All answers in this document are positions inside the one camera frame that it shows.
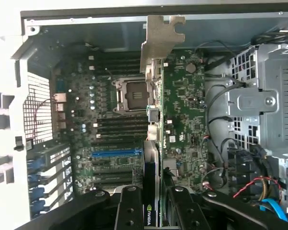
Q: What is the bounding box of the grey chipset heatsink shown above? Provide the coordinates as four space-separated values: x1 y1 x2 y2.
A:
163 159 179 178

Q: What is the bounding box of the blue expansion slot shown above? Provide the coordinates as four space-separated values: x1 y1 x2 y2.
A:
91 148 144 159

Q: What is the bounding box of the green motherboard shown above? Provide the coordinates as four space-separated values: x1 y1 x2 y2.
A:
50 44 209 195

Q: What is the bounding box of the metal CPU socket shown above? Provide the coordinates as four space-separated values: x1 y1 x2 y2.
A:
111 76 150 115

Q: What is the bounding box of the perforated metal drive cage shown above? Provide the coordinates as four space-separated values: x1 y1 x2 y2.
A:
226 43 288 173

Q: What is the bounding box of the open black PC case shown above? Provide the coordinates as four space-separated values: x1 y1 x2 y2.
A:
10 4 288 230

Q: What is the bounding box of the blue wire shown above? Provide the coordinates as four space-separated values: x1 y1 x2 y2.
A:
260 197 288 222

